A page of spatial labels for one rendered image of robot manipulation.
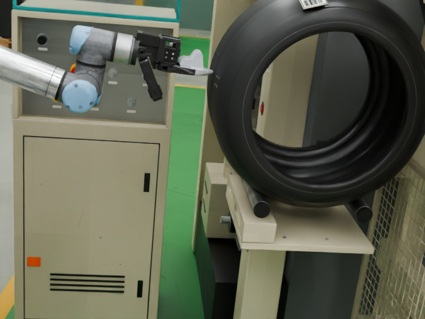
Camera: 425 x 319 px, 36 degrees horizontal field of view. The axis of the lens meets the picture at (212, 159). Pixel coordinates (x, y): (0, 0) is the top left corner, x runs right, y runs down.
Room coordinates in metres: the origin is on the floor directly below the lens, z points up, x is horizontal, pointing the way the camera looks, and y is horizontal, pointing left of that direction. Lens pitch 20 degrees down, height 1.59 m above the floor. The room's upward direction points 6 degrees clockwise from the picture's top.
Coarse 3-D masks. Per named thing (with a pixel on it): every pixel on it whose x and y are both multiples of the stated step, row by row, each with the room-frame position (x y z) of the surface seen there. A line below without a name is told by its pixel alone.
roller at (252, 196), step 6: (246, 186) 1.71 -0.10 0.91; (246, 192) 1.70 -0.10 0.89; (252, 192) 1.64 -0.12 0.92; (258, 192) 1.63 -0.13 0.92; (252, 198) 1.61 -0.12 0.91; (258, 198) 1.60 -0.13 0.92; (264, 198) 1.60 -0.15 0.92; (252, 204) 1.59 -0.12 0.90; (258, 204) 1.57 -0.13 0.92; (264, 204) 1.57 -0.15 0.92; (258, 210) 1.56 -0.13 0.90; (264, 210) 1.57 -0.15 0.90; (258, 216) 1.57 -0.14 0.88; (264, 216) 1.57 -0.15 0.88
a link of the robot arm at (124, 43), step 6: (120, 36) 1.62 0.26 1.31; (126, 36) 1.62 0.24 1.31; (132, 36) 1.63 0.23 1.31; (120, 42) 1.60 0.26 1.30; (126, 42) 1.61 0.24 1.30; (132, 42) 1.61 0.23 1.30; (120, 48) 1.60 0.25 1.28; (126, 48) 1.60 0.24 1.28; (132, 48) 1.61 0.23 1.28; (114, 54) 1.60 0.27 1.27; (120, 54) 1.60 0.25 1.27; (126, 54) 1.60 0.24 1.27; (114, 60) 1.61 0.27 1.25; (120, 60) 1.61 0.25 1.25; (126, 60) 1.61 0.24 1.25
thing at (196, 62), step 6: (198, 54) 1.64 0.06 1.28; (180, 60) 1.63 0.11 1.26; (186, 60) 1.64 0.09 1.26; (192, 60) 1.64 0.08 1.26; (198, 60) 1.64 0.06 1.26; (180, 66) 1.62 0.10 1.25; (186, 66) 1.64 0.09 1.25; (192, 66) 1.64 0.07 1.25; (198, 66) 1.64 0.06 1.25; (198, 72) 1.63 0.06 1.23; (204, 72) 1.64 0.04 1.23; (210, 72) 1.65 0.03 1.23
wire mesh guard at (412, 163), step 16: (400, 176) 1.87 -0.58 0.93; (416, 192) 1.75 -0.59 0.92; (384, 208) 1.94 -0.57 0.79; (384, 240) 1.90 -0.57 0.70; (400, 240) 1.78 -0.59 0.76; (368, 256) 1.99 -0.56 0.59; (384, 256) 1.87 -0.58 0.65; (384, 272) 1.85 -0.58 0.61; (400, 272) 1.75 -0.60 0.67; (384, 304) 1.80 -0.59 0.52
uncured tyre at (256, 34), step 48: (288, 0) 1.63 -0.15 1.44; (336, 0) 1.61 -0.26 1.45; (240, 48) 1.59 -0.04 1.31; (384, 48) 1.60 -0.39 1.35; (240, 96) 1.56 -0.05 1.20; (384, 96) 1.88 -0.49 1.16; (240, 144) 1.56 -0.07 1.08; (336, 144) 1.87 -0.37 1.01; (384, 144) 1.80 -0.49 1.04; (288, 192) 1.58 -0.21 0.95; (336, 192) 1.59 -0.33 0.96
